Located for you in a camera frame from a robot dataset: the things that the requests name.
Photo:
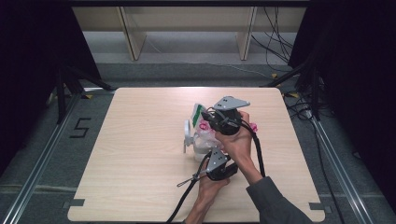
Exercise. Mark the light wooden bench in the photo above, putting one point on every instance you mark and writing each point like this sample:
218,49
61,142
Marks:
186,18

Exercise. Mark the pink printed sugar bag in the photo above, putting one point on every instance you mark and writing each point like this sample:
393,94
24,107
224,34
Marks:
204,137

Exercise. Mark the person's right hand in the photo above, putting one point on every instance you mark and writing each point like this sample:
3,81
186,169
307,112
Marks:
239,144

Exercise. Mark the black curtain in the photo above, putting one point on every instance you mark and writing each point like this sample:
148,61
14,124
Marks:
358,77
31,62

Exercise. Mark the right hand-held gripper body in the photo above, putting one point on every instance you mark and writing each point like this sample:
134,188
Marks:
227,121

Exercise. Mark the black metal stand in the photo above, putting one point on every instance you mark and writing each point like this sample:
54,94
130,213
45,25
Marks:
315,93
60,93

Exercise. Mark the person's left hand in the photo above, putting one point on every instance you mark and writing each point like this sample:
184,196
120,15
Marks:
210,191

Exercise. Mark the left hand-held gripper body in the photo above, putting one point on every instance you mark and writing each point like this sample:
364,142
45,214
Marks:
216,161

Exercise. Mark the aluminium floor rail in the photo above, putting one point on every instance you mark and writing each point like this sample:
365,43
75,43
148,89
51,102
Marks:
40,165
339,161

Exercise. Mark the grey table bracket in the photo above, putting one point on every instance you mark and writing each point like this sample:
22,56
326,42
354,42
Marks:
319,207

